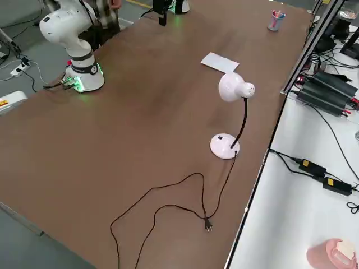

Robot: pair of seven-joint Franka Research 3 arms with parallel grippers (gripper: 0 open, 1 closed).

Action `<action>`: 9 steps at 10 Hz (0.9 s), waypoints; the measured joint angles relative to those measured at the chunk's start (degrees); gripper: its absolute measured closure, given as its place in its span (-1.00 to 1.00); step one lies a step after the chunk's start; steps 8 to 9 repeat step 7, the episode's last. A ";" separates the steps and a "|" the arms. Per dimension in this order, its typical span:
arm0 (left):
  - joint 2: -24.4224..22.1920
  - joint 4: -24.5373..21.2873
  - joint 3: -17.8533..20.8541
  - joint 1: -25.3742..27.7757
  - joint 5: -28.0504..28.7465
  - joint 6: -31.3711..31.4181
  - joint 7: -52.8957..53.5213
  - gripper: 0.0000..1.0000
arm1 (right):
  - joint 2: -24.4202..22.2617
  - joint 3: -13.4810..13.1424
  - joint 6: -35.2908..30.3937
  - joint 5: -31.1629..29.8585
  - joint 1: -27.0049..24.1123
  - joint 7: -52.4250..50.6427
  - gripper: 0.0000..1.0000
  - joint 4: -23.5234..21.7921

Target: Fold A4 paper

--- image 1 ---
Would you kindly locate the person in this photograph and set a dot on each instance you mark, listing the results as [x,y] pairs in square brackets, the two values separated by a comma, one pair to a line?
[108,16]

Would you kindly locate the pink pen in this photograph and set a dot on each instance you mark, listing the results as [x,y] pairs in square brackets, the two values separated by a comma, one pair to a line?
[276,14]

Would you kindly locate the black power adapter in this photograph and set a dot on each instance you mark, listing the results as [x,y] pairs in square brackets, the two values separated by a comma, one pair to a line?
[312,167]
[336,186]

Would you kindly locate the white A4 paper sheet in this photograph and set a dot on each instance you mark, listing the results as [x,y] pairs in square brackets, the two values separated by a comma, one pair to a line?
[220,62]

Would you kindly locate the black stand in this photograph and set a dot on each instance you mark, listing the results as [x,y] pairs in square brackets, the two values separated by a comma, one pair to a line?
[350,47]

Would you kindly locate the blue pen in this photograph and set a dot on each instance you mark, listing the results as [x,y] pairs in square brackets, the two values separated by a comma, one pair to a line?
[281,15]

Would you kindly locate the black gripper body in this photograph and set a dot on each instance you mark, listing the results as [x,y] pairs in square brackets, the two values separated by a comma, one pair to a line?
[161,7]

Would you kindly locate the black device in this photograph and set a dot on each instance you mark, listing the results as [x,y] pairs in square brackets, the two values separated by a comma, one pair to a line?
[333,30]

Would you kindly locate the aluminium frame post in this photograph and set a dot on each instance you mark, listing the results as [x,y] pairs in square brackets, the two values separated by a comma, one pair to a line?
[311,47]

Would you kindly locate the white box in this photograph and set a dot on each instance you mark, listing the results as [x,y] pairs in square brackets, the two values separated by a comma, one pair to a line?
[11,102]

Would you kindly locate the black power supply unit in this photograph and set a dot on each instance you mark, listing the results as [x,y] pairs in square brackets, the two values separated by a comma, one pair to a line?
[322,96]
[336,81]

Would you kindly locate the clear plastic pen cup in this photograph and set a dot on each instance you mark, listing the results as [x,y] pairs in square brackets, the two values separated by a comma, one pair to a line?
[275,24]

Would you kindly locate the white power strip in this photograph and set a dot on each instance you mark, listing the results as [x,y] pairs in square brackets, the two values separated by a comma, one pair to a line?
[21,70]

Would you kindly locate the pink round holder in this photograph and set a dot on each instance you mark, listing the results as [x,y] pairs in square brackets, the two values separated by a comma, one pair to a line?
[322,255]

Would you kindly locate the white desk lamp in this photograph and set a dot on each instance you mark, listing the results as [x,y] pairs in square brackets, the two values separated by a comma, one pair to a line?
[232,87]

